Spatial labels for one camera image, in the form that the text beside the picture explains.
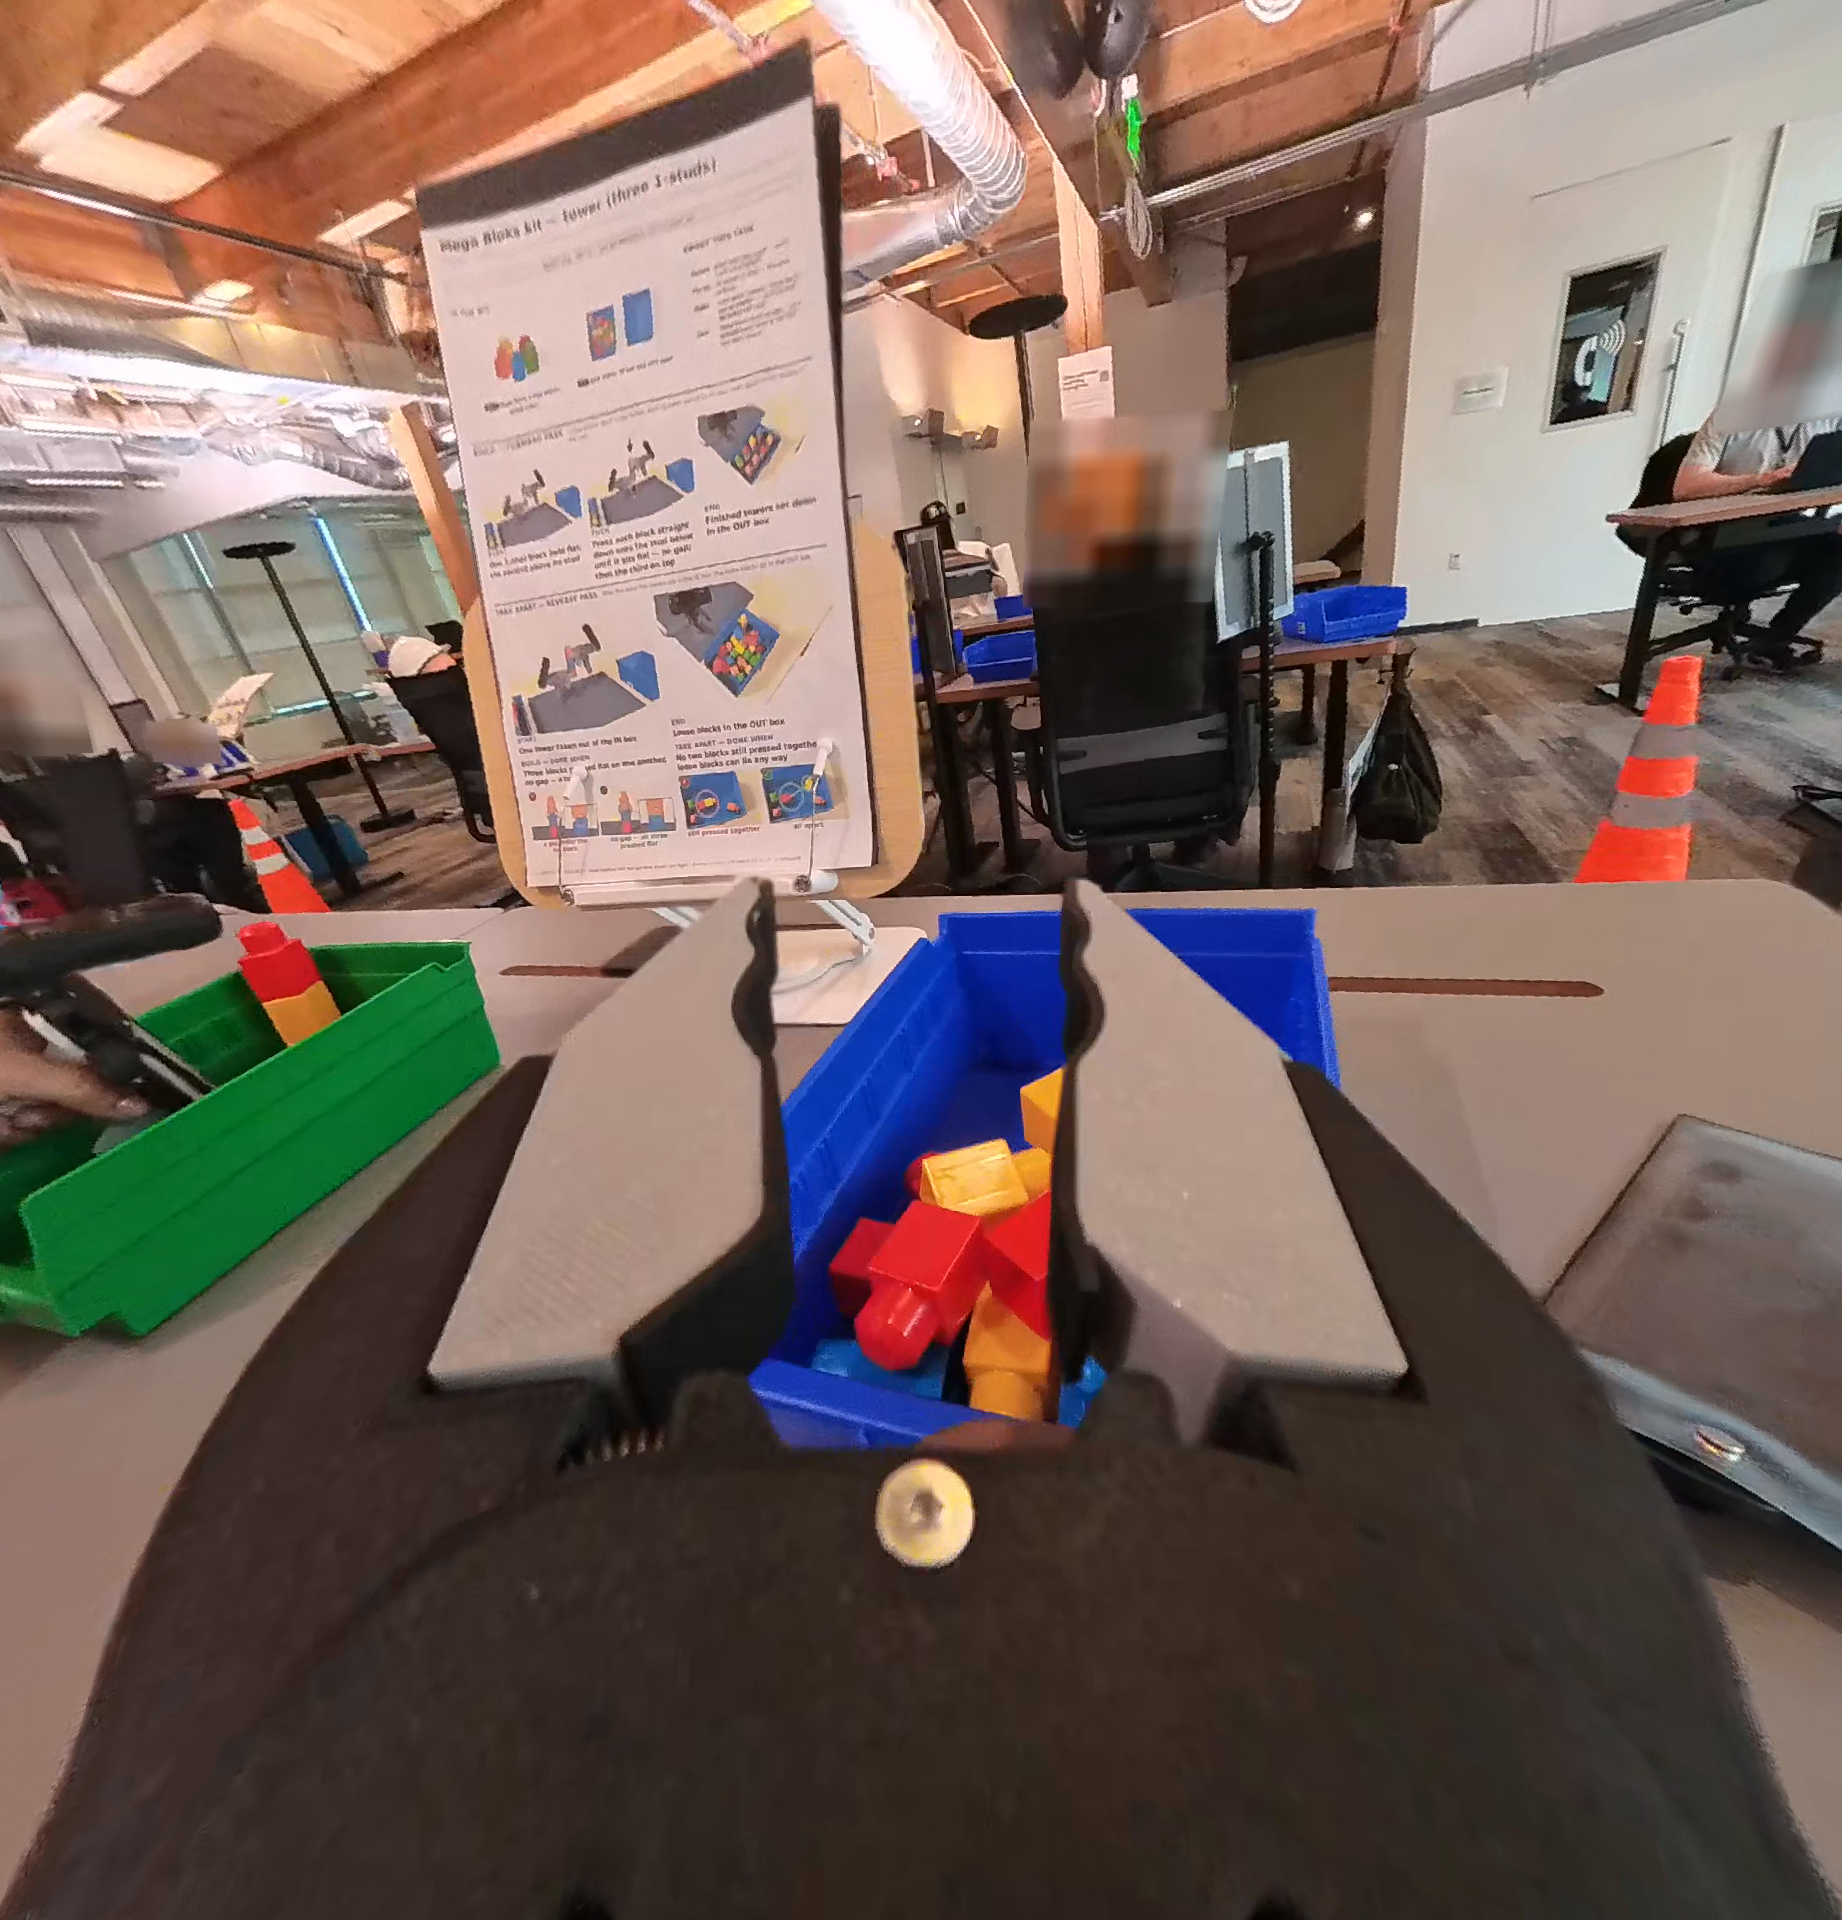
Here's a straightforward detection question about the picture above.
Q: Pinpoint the orange traffic cone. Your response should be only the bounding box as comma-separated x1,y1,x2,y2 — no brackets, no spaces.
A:
222,793,332,921
1573,652,1706,890

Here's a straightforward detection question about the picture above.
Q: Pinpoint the black office chair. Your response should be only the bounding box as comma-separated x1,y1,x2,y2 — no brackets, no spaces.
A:
1021,564,1258,893
378,661,500,848

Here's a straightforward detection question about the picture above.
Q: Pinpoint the person's left hand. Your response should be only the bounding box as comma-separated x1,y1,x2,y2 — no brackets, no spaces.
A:
0,1008,151,1165

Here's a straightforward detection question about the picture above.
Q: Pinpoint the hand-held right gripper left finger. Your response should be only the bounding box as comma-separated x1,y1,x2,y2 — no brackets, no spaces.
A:
429,877,800,1418

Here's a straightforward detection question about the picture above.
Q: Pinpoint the red mega block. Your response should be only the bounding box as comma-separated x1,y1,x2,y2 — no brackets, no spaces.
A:
235,919,325,1005

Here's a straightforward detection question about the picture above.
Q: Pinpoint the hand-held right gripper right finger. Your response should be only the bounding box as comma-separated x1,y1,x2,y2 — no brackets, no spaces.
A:
1045,877,1414,1449

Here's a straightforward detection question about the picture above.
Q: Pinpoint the white display on stand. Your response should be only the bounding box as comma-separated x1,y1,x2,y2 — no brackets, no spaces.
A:
1218,442,1301,645

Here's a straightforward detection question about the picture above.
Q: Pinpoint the wooden document stand white base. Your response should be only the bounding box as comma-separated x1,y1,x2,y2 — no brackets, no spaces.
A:
405,44,931,997

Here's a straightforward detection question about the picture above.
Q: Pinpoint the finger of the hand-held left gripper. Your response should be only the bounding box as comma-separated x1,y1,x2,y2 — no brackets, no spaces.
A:
12,979,221,1109

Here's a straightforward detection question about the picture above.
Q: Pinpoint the pile of mixed mega blocks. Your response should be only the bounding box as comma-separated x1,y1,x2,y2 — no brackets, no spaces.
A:
822,1063,1109,1430

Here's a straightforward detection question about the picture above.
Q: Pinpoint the green plastic bin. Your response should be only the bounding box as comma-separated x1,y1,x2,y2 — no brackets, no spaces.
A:
0,937,506,1341

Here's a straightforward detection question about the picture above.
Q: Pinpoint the black hanging bag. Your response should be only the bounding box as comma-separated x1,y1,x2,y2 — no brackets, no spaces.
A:
1354,643,1450,851

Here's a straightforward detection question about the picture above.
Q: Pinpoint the laminated instruction sheet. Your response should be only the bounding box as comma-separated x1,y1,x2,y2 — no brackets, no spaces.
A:
414,102,880,908

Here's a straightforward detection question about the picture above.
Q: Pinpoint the grey flat pad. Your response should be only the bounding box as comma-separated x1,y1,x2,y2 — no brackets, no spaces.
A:
1542,1114,1842,1584

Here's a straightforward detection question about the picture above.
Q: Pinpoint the wooden office desk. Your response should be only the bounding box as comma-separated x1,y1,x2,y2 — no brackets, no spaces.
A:
1606,475,1842,716

